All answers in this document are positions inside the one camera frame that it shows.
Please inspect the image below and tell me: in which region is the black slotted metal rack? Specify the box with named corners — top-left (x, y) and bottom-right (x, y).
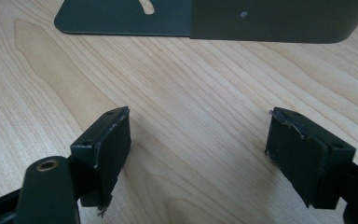
top-left (53, 0), bottom-right (358, 45)

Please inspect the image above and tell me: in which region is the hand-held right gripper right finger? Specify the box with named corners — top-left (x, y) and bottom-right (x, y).
top-left (264, 106), bottom-right (357, 210)

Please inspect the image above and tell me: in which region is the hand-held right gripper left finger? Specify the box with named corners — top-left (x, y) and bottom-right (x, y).
top-left (70, 105), bottom-right (132, 217)

